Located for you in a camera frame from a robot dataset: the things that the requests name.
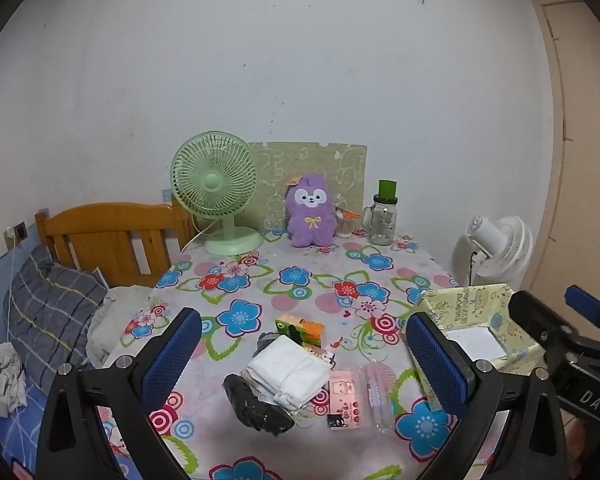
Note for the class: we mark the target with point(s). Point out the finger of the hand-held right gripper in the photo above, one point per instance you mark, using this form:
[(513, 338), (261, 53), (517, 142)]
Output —
[(582, 300), (535, 312)]

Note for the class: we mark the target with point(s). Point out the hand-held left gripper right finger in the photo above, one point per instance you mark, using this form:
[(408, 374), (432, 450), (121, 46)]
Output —
[(437, 365)]

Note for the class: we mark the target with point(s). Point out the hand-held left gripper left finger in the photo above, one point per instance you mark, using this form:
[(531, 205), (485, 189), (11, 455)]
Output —
[(172, 355)]

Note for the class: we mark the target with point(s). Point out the yellow printed box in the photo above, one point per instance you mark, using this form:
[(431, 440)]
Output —
[(480, 305)]

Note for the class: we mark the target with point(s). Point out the green tissue packet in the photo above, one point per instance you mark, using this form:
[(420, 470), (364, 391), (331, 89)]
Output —
[(300, 327)]

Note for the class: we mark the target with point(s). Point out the white paper sheet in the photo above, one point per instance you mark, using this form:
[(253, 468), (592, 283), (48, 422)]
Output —
[(475, 342)]

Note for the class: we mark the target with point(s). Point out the clear plastic bag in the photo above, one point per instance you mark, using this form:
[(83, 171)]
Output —
[(380, 400)]

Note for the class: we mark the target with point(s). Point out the white blanket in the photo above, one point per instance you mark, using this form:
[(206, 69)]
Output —
[(120, 310)]

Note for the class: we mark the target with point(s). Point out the white floor fan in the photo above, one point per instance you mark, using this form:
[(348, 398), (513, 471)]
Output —
[(505, 250)]

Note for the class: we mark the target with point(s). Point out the beige folded cloth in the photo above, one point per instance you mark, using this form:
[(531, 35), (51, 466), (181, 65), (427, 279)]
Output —
[(247, 377)]

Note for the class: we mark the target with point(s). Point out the pink cartoon card packet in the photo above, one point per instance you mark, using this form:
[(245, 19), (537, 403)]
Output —
[(347, 395)]

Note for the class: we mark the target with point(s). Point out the grey sock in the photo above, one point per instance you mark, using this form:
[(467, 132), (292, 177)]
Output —
[(267, 342)]

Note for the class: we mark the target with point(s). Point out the black speckled cloth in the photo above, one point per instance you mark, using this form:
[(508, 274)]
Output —
[(255, 405)]

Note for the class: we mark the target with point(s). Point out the white folded cloth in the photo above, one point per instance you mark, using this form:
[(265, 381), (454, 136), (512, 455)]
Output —
[(292, 370)]

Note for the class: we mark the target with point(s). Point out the grey plaid pillow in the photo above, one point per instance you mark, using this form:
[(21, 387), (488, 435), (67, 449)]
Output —
[(50, 310)]

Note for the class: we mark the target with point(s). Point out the wooden bed headboard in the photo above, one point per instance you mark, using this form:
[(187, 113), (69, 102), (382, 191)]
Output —
[(105, 235)]

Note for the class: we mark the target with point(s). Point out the floral tablecloth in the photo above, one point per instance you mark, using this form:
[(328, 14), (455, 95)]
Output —
[(300, 280)]

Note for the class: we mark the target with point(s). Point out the glass jar mug green lid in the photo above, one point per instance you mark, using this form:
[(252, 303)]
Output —
[(382, 220)]

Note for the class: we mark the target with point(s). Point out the beige door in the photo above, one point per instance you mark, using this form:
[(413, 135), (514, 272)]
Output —
[(580, 135)]

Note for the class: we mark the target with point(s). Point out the swab container orange lid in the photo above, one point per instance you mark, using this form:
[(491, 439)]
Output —
[(344, 225)]

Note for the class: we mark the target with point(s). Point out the crumpled white cloth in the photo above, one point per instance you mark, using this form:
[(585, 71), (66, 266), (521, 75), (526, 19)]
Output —
[(2, 380)]

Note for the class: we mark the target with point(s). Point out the green desk fan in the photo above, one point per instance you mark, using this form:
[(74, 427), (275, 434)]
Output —
[(212, 180)]

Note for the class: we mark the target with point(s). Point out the purple plush toy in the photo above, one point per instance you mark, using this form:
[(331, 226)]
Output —
[(310, 215)]

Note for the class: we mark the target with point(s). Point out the green printed cardboard sheet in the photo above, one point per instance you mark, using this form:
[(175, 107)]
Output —
[(330, 165)]

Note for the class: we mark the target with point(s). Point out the blue wall sticker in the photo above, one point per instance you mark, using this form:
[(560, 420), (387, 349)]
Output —
[(166, 196)]

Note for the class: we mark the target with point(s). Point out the wall socket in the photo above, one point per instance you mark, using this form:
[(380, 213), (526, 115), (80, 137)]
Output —
[(17, 234)]

